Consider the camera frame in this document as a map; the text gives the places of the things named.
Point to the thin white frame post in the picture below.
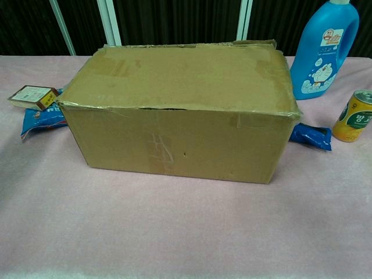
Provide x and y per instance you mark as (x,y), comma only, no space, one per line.
(62,29)

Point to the small brown white carton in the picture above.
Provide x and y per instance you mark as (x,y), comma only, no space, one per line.
(29,94)

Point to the black pleated curtain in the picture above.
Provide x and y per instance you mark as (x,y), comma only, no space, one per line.
(174,20)

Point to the brown cardboard shipping box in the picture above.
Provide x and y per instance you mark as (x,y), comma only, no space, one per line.
(174,139)

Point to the yellow mango juice can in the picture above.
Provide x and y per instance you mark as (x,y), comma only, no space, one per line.
(351,122)

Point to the wide white frame post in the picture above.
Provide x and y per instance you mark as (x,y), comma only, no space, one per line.
(112,26)

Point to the dark blue snack packet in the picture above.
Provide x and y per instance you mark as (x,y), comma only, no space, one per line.
(314,136)

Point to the blue pump detergent bottle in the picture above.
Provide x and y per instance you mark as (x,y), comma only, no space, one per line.
(316,58)

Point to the light blue snack bag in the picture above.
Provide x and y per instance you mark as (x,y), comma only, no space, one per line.
(40,119)

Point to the pink tablecloth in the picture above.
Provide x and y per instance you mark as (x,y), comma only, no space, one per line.
(174,232)

